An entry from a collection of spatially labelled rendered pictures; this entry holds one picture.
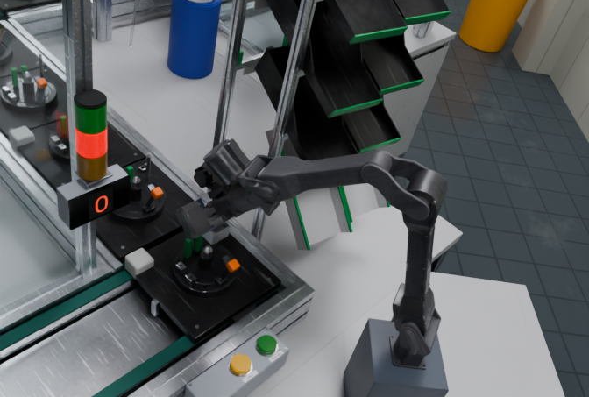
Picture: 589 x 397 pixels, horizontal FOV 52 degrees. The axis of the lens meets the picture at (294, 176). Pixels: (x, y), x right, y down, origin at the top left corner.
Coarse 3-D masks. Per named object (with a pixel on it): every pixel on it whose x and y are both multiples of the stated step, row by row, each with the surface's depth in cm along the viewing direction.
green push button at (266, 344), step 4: (264, 336) 121; (268, 336) 121; (260, 340) 120; (264, 340) 120; (268, 340) 121; (272, 340) 121; (260, 344) 120; (264, 344) 120; (268, 344) 120; (272, 344) 120; (276, 344) 121; (260, 348) 119; (264, 348) 119; (268, 348) 119; (272, 348) 119; (264, 352) 119; (268, 352) 119; (272, 352) 120
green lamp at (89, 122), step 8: (104, 104) 96; (80, 112) 95; (88, 112) 94; (96, 112) 95; (104, 112) 97; (80, 120) 96; (88, 120) 95; (96, 120) 96; (104, 120) 98; (80, 128) 97; (88, 128) 96; (96, 128) 97; (104, 128) 99
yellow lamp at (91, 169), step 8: (80, 160) 101; (88, 160) 101; (96, 160) 101; (104, 160) 103; (80, 168) 102; (88, 168) 102; (96, 168) 102; (104, 168) 104; (80, 176) 104; (88, 176) 103; (96, 176) 103
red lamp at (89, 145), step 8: (80, 136) 98; (88, 136) 97; (96, 136) 98; (104, 136) 100; (80, 144) 99; (88, 144) 98; (96, 144) 99; (104, 144) 101; (80, 152) 100; (88, 152) 100; (96, 152) 100; (104, 152) 102
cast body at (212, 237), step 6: (204, 204) 120; (216, 222) 119; (222, 222) 120; (216, 228) 120; (222, 228) 120; (228, 228) 121; (204, 234) 120; (210, 234) 119; (216, 234) 119; (222, 234) 120; (228, 234) 122; (210, 240) 120; (216, 240) 120
